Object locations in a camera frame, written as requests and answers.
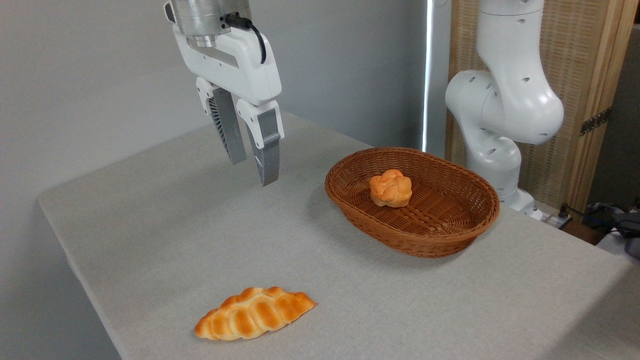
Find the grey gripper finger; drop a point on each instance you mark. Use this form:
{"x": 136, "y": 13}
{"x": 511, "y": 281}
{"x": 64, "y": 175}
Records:
{"x": 267, "y": 150}
{"x": 229, "y": 130}

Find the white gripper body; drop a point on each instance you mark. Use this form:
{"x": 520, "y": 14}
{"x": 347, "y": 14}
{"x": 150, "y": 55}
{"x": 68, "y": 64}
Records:
{"x": 240, "y": 65}

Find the long braided bread loaf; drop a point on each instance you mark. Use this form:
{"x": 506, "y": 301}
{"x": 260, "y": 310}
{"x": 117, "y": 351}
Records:
{"x": 255, "y": 314}

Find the round knotted bread roll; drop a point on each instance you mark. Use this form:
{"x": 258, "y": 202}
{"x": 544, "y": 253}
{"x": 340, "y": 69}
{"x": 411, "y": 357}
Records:
{"x": 391, "y": 189}

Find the brown oval wicker basket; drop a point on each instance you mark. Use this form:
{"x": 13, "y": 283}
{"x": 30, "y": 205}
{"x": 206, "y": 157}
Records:
{"x": 440, "y": 220}

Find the grey tablecloth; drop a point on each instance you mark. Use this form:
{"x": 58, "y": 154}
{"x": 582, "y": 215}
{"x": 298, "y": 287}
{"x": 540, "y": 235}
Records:
{"x": 350, "y": 300}

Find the white power strip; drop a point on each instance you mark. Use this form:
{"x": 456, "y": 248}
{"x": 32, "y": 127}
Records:
{"x": 555, "y": 220}

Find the brown wooden box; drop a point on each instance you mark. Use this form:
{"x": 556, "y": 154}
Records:
{"x": 582, "y": 233}

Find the dark metal screen hinge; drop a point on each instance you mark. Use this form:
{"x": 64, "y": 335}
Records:
{"x": 595, "y": 121}

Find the wooden woven folding screen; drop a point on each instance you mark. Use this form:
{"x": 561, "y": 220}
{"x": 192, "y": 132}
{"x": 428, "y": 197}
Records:
{"x": 585, "y": 60}

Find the dark grey bag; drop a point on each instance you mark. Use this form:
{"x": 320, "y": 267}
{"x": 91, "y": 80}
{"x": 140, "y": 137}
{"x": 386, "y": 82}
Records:
{"x": 620, "y": 222}

